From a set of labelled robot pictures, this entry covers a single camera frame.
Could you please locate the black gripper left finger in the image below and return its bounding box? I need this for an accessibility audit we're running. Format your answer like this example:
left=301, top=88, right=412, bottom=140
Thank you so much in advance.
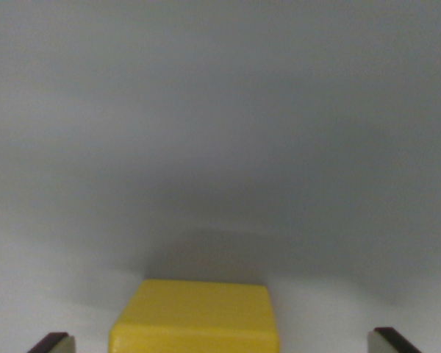
left=26, top=332, right=76, bottom=353

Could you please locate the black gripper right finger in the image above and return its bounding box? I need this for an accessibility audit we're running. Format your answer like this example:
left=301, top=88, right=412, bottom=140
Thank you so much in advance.
left=367, top=327, right=423, bottom=353

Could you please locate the yellow wooden cube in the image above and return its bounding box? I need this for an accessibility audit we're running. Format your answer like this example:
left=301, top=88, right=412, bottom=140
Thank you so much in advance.
left=109, top=278, right=281, bottom=353

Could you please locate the white plastic bin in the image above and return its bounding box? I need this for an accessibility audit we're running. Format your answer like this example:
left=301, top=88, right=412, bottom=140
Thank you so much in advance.
left=0, top=0, right=441, bottom=353

